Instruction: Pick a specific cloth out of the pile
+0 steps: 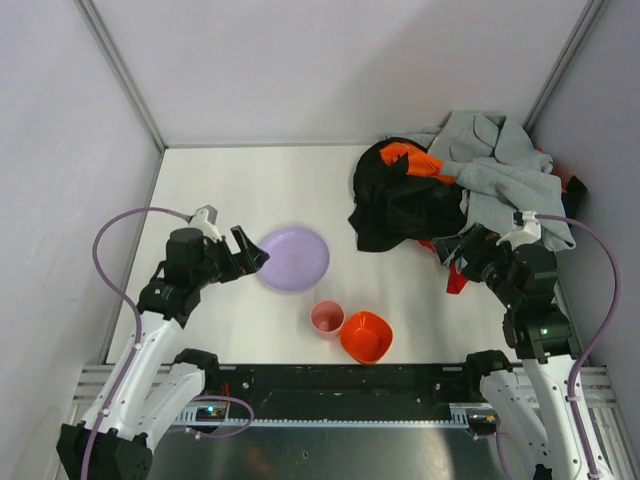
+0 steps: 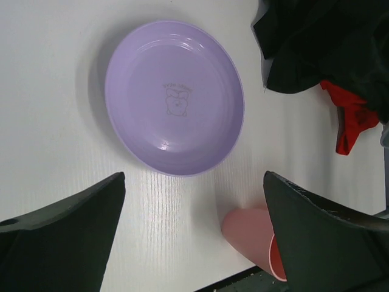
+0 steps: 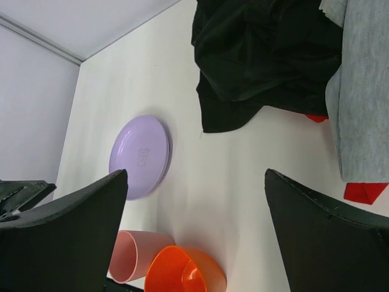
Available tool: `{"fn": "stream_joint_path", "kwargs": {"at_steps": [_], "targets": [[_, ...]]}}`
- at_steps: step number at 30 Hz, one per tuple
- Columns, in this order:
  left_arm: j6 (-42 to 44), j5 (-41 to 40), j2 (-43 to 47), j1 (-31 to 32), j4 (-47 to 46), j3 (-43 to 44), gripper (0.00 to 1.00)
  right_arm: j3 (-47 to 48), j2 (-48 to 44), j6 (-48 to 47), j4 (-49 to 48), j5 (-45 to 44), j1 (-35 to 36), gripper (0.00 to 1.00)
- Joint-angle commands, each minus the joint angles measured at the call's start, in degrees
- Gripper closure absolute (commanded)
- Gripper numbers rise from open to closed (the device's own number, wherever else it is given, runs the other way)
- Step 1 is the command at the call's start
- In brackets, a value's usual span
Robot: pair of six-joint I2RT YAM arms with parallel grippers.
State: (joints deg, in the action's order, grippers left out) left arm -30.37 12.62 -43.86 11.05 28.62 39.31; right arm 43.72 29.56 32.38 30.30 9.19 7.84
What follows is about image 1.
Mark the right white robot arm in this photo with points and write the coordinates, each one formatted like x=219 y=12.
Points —
x=554 y=438

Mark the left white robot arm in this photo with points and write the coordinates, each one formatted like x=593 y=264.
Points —
x=117 y=436

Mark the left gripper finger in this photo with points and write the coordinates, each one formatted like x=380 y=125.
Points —
x=246 y=246
x=251 y=261

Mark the right aluminium frame post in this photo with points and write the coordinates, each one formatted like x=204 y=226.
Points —
x=586 y=23

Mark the red cloth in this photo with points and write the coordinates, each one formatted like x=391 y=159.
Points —
x=456 y=280

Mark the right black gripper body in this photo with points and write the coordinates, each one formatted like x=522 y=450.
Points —
x=461 y=251

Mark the aluminium frame post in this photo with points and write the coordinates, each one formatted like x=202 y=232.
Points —
x=586 y=23
x=111 y=54

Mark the orange cloth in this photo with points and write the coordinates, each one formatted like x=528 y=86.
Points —
x=409 y=159

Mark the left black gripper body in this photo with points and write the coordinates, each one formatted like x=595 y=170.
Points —
x=234 y=255

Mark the grey slotted cable duct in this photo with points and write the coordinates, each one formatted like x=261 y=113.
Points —
x=460 y=417

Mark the left aluminium frame post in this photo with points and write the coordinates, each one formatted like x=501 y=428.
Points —
x=111 y=54

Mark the orange plastic bowl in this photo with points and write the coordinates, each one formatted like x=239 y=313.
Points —
x=366 y=337

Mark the pink plastic cup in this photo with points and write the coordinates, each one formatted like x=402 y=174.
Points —
x=327 y=319

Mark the grey cloth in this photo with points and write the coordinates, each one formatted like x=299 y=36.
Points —
x=494 y=161

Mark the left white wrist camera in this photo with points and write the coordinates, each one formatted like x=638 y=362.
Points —
x=204 y=220

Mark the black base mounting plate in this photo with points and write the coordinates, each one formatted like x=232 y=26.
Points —
x=307 y=406

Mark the lilac plastic plate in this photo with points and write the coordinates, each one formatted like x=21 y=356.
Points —
x=298 y=259

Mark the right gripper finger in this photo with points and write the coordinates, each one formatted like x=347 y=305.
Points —
x=452 y=257
x=457 y=241

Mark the black cloth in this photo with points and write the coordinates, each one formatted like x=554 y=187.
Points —
x=391 y=208

